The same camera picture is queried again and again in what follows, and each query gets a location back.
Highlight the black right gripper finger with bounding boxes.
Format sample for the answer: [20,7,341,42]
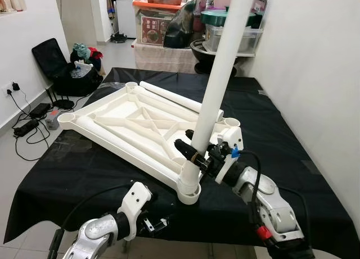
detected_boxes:
[174,138,210,171]

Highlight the white plastic table top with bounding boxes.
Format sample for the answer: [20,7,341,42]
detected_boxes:
[56,81,244,206]

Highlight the black tablecloth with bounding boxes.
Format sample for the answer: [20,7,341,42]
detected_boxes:
[3,67,360,259]

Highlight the black wok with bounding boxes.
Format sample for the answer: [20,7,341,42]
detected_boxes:
[190,39,251,76]

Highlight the beige cloth covered bench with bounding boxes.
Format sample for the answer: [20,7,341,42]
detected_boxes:
[134,43,197,74]

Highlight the clear plastic storage box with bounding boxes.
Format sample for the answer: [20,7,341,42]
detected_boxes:
[204,24,263,54]

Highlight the black bag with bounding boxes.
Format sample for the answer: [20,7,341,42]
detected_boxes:
[163,0,206,49]

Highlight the red printed carton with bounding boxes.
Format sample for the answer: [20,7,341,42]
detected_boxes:
[141,16,173,46]

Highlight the dark green slippers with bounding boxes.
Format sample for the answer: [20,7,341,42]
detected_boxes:
[110,33,129,44]

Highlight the white plastic bag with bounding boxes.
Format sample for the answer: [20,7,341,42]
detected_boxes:
[70,61,93,80]

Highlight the red stuffed toy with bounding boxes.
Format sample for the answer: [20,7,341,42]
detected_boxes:
[88,47,104,60]

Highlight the green pot with lid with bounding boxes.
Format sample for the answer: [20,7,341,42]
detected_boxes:
[201,8,260,28]

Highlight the green stuffed toy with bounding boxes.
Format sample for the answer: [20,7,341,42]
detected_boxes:
[72,43,91,62]

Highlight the white fridge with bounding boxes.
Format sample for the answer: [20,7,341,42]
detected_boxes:
[114,0,137,39]

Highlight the orange lidded storage box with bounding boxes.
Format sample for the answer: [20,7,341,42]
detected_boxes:
[133,0,187,47]

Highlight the black power adapter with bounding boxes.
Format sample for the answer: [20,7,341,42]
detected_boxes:
[29,103,52,118]

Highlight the black power strip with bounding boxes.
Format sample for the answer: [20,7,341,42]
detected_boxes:
[12,119,40,137]

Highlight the black folding chair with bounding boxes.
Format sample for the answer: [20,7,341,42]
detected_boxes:
[31,38,105,111]

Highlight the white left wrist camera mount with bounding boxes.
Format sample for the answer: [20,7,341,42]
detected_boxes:
[116,182,153,241]

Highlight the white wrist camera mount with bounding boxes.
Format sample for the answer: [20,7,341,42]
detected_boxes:
[213,126,244,184]
[116,182,153,241]

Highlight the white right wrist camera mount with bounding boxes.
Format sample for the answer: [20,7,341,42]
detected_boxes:
[213,126,244,184]

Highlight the black charger cable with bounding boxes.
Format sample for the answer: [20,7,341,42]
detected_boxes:
[11,90,54,161]

